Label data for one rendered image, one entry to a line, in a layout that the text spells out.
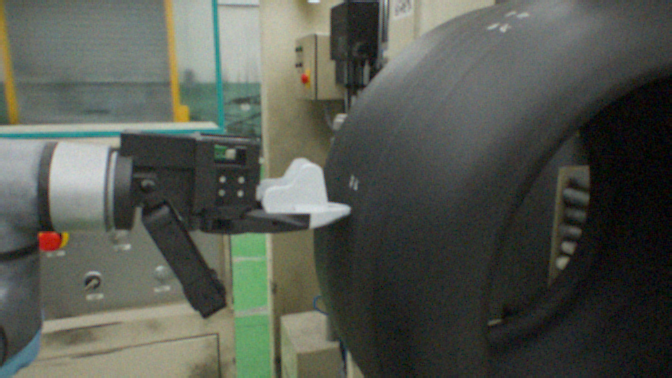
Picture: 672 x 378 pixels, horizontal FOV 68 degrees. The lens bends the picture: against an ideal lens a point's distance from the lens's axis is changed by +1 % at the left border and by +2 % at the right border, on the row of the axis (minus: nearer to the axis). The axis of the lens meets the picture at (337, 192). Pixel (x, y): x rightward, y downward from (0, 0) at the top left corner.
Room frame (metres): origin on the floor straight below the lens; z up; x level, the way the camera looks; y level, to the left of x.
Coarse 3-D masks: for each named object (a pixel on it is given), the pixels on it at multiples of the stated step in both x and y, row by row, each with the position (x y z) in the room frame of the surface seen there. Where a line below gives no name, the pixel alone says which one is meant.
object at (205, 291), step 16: (144, 208) 0.42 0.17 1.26; (160, 208) 0.40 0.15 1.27; (144, 224) 0.39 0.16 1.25; (160, 224) 0.40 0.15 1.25; (176, 224) 0.40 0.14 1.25; (160, 240) 0.40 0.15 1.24; (176, 240) 0.40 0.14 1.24; (192, 240) 0.44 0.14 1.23; (176, 256) 0.40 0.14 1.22; (192, 256) 0.41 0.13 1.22; (176, 272) 0.40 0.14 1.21; (192, 272) 0.41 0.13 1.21; (208, 272) 0.42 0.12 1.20; (192, 288) 0.41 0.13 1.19; (208, 288) 0.41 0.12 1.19; (224, 288) 0.43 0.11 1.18; (192, 304) 0.41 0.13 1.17; (208, 304) 0.41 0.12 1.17; (224, 304) 0.42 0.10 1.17
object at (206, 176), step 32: (128, 160) 0.40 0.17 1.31; (160, 160) 0.41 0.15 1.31; (192, 160) 0.41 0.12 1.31; (224, 160) 0.41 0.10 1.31; (256, 160) 0.41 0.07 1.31; (128, 192) 0.38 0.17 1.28; (160, 192) 0.41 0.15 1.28; (192, 192) 0.42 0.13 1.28; (224, 192) 0.41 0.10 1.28; (128, 224) 0.39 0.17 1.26; (192, 224) 0.41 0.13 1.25
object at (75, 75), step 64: (0, 0) 0.90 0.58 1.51; (64, 0) 0.93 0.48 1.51; (128, 0) 0.96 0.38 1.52; (192, 0) 0.99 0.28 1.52; (0, 64) 0.89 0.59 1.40; (64, 64) 0.92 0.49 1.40; (128, 64) 0.95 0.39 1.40; (192, 64) 0.99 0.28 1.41; (0, 128) 0.89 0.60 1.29; (64, 128) 0.92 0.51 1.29; (128, 128) 0.95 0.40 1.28; (192, 128) 0.98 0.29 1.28
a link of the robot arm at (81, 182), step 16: (64, 144) 0.39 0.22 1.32; (80, 144) 0.40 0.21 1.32; (96, 144) 0.41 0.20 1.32; (64, 160) 0.38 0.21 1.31; (80, 160) 0.38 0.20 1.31; (96, 160) 0.39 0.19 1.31; (112, 160) 0.40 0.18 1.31; (64, 176) 0.37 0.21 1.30; (80, 176) 0.37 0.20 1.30; (96, 176) 0.38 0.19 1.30; (112, 176) 0.39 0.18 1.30; (64, 192) 0.37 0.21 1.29; (80, 192) 0.37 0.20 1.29; (96, 192) 0.37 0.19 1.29; (112, 192) 0.38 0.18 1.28; (64, 208) 0.37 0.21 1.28; (80, 208) 0.37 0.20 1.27; (96, 208) 0.37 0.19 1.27; (112, 208) 0.38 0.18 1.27; (64, 224) 0.37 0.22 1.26; (80, 224) 0.38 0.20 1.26; (96, 224) 0.38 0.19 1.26; (112, 224) 0.39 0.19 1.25
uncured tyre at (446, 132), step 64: (512, 0) 0.57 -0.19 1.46; (576, 0) 0.45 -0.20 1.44; (640, 0) 0.45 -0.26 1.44; (448, 64) 0.45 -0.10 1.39; (512, 64) 0.42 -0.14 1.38; (576, 64) 0.41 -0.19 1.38; (640, 64) 0.42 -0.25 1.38; (384, 128) 0.47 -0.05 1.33; (448, 128) 0.41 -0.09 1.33; (512, 128) 0.39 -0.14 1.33; (576, 128) 0.40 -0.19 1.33; (640, 128) 0.75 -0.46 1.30; (384, 192) 0.42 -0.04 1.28; (448, 192) 0.39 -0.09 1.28; (512, 192) 0.39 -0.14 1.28; (640, 192) 0.77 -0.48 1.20; (320, 256) 0.55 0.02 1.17; (384, 256) 0.40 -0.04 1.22; (448, 256) 0.38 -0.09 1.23; (576, 256) 0.78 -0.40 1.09; (640, 256) 0.75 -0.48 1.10; (384, 320) 0.39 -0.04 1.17; (448, 320) 0.38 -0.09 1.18; (512, 320) 0.74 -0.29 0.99; (576, 320) 0.74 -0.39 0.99; (640, 320) 0.69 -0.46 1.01
